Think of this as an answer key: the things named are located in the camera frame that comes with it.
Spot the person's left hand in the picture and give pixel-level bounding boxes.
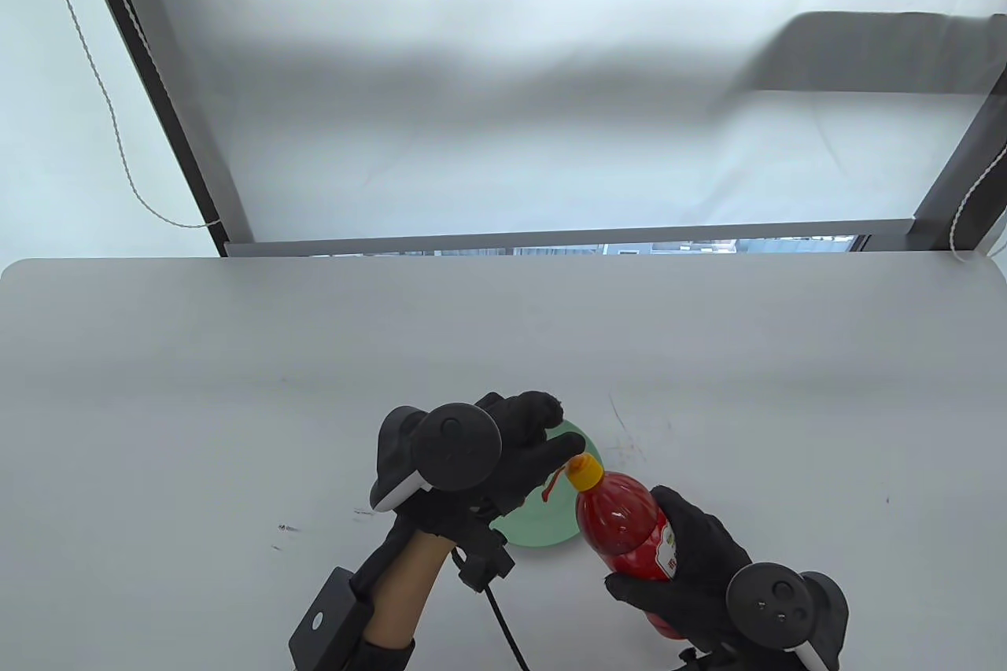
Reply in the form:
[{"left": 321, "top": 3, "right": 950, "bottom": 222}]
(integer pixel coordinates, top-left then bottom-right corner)
[{"left": 385, "top": 390, "right": 587, "bottom": 546}]

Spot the person's right hand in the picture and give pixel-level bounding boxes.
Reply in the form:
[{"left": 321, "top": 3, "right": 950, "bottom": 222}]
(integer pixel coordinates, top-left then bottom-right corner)
[{"left": 604, "top": 485, "right": 754, "bottom": 654}]

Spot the black white hand controller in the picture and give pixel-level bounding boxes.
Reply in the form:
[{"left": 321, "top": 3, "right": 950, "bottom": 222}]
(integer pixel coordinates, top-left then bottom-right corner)
[
  {"left": 370, "top": 402, "right": 504, "bottom": 512},
  {"left": 725, "top": 562, "right": 850, "bottom": 671}
]

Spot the green plate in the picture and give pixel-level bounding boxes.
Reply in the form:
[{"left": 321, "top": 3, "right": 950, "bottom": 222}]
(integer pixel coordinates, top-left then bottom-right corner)
[{"left": 492, "top": 423, "right": 605, "bottom": 548}]

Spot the red ketchup bottle yellow cap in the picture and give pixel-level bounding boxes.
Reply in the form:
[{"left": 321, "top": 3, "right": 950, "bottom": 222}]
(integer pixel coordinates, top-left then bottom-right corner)
[{"left": 568, "top": 455, "right": 689, "bottom": 640}]

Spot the person's left forearm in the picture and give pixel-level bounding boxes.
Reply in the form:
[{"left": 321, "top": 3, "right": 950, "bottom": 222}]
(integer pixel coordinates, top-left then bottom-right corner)
[{"left": 346, "top": 518, "right": 465, "bottom": 671}]

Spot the small black left glove connector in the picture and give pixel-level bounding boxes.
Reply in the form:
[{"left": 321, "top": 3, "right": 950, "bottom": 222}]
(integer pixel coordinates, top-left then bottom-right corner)
[{"left": 451, "top": 525, "right": 518, "bottom": 593}]

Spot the white roller blind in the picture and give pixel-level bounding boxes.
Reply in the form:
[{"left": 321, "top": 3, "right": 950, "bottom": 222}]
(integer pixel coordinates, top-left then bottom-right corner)
[{"left": 101, "top": 0, "right": 1007, "bottom": 244}]

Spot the black left glove cable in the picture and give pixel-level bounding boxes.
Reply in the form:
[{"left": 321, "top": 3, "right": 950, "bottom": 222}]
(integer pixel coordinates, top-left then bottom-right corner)
[{"left": 484, "top": 584, "right": 529, "bottom": 671}]

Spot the grey blind bottom rail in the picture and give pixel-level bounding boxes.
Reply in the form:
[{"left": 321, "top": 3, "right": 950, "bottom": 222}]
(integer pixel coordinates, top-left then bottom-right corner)
[{"left": 225, "top": 218, "right": 912, "bottom": 258}]

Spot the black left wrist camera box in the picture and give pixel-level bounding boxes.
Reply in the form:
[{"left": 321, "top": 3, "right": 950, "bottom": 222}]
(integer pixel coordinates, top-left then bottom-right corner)
[{"left": 289, "top": 566, "right": 374, "bottom": 671}]

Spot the dark window frame post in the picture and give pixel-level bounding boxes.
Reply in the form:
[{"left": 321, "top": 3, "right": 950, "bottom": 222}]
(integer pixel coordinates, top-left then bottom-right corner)
[
  {"left": 69, "top": 0, "right": 255, "bottom": 256},
  {"left": 913, "top": 65, "right": 1007, "bottom": 253}
]

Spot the white blind cord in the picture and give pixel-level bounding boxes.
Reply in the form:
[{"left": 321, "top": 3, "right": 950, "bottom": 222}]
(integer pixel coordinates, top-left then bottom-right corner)
[
  {"left": 26, "top": 0, "right": 221, "bottom": 230},
  {"left": 950, "top": 144, "right": 1007, "bottom": 264}
]

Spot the white beaded blind chain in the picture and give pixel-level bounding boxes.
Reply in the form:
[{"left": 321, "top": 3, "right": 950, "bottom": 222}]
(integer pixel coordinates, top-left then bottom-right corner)
[{"left": 88, "top": 0, "right": 223, "bottom": 227}]

